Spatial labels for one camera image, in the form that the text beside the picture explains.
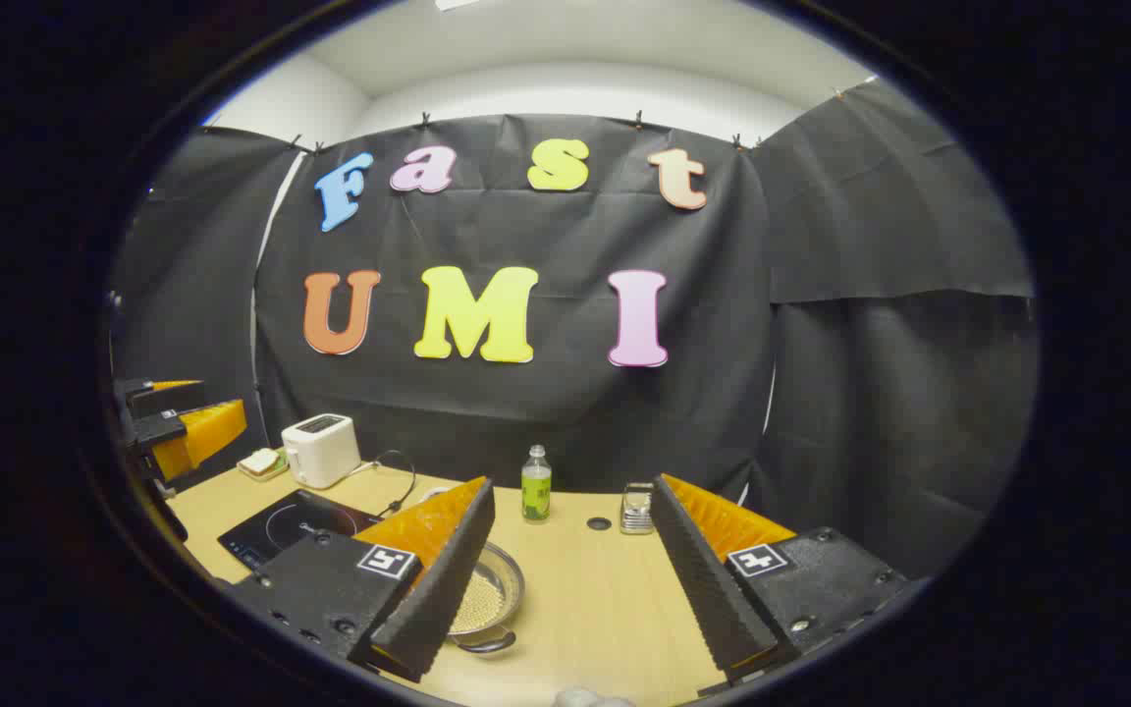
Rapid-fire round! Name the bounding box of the pile of soybeans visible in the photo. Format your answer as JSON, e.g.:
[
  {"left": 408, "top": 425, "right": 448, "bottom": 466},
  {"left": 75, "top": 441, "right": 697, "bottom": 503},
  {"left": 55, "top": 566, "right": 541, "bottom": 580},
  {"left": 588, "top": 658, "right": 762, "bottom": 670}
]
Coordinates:
[{"left": 450, "top": 572, "right": 508, "bottom": 634}]

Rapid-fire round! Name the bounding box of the black power cable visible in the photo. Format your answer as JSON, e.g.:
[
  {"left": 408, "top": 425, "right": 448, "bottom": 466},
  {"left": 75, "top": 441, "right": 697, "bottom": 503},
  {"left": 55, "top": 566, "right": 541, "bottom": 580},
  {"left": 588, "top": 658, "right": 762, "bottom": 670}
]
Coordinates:
[{"left": 345, "top": 450, "right": 417, "bottom": 519}]

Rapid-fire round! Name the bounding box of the white toaster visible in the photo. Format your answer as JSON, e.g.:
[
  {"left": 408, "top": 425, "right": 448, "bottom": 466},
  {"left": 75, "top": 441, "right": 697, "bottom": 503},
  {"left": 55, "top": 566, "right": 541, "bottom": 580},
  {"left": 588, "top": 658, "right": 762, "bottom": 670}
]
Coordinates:
[{"left": 281, "top": 413, "right": 362, "bottom": 490}]

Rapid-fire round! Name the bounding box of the stainless steel pot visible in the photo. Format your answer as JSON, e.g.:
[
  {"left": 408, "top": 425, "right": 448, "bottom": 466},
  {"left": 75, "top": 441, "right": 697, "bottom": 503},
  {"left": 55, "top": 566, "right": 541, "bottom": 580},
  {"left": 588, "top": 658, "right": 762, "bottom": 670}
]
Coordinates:
[{"left": 446, "top": 540, "right": 527, "bottom": 656}]

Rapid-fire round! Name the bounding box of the black induction cooktop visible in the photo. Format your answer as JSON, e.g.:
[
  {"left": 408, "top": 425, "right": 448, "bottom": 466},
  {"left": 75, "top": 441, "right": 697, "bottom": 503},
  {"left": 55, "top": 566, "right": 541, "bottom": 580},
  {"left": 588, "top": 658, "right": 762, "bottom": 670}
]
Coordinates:
[{"left": 218, "top": 488, "right": 385, "bottom": 572}]

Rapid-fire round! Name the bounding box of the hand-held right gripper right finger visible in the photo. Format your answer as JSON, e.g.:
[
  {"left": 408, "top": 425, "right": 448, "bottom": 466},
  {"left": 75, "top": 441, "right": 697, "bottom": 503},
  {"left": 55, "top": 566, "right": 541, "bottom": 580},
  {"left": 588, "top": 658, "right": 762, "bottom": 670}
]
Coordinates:
[{"left": 650, "top": 473, "right": 910, "bottom": 688}]

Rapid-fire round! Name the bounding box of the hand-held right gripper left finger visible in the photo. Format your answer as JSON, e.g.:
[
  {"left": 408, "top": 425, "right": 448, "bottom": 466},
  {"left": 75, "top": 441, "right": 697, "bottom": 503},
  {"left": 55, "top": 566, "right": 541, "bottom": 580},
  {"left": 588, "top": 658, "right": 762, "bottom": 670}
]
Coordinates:
[{"left": 228, "top": 476, "right": 497, "bottom": 684}]

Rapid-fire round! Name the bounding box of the metal wire utensil holder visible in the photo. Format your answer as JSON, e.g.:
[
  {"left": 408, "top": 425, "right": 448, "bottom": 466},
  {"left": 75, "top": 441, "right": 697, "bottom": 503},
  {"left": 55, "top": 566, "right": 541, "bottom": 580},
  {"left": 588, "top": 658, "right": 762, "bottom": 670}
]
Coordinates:
[{"left": 620, "top": 481, "right": 655, "bottom": 535}]

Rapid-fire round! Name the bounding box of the green label plastic bottle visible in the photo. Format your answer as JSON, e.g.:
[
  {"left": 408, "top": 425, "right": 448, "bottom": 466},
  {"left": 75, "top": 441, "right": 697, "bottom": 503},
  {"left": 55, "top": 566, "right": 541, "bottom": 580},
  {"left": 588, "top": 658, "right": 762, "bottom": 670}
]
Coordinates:
[{"left": 521, "top": 444, "right": 553, "bottom": 523}]

